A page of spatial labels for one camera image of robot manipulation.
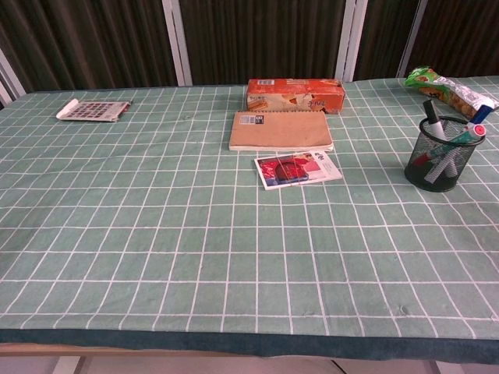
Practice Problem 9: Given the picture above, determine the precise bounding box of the red capped green marker pen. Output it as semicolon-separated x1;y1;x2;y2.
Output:
412;123;487;167

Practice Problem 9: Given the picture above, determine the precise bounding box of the black mesh pen holder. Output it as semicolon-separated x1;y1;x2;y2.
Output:
403;115;487;193

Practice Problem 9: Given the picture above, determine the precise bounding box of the black capped marker pen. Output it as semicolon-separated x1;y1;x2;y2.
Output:
423;99;459;178

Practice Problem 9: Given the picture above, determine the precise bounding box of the blue capped marker pen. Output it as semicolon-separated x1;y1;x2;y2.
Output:
424;104;495;184

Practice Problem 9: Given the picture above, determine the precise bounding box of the card pack with red picture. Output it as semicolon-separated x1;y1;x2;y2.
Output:
253;151;344;191

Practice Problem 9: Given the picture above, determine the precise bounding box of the brown spiral notebook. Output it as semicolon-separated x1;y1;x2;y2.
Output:
228;109;335;153

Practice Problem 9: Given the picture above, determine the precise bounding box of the orange cracker box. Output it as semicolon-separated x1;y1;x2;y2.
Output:
245;78;348;115

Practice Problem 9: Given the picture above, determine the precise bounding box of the green checked tablecloth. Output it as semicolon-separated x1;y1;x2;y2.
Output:
0;76;499;358

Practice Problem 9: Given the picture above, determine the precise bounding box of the dark brown curtain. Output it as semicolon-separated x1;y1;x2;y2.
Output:
0;0;499;110

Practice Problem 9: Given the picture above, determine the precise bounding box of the green snack bag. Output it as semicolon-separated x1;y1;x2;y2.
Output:
403;66;499;120

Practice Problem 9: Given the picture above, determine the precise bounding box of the white partition frame post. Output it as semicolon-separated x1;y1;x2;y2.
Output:
334;0;370;83
395;0;429;79
161;0;194;87
0;48;27;108

